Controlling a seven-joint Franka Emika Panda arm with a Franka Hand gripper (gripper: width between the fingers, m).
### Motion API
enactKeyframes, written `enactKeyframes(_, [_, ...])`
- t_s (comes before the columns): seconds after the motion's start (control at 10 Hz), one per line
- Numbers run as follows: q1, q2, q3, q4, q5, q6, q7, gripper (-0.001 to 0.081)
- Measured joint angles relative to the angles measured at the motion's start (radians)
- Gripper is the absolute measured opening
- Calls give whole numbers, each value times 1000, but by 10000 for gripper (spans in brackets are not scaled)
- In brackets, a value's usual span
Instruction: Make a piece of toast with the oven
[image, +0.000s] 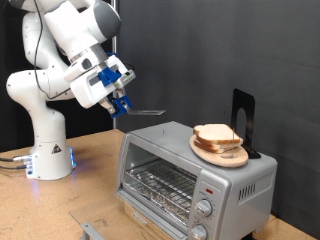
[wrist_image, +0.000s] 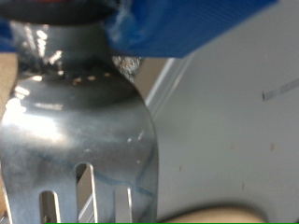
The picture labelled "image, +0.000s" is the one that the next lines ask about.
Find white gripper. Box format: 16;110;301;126
63;54;137;115

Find metal spatula with blue block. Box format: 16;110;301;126
109;95;167;120

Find glass oven door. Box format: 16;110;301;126
68;189;189;240

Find silver toaster oven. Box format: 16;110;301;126
114;120;278;240

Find metal oven rack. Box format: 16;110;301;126
123;159;198;224

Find silver oven knob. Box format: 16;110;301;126
194;198;214;218
189;224;209;240

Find vertical metal pole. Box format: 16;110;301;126
111;0;118;130

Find wooden crate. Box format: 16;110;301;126
123;201;179;240

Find black metal bookend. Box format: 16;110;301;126
230;88;262;160

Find round wooden board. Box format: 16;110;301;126
189;134;250;169

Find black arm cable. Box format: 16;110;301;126
32;0;134;101

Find grey base cable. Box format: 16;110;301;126
0;164;29;171
0;154;33;163

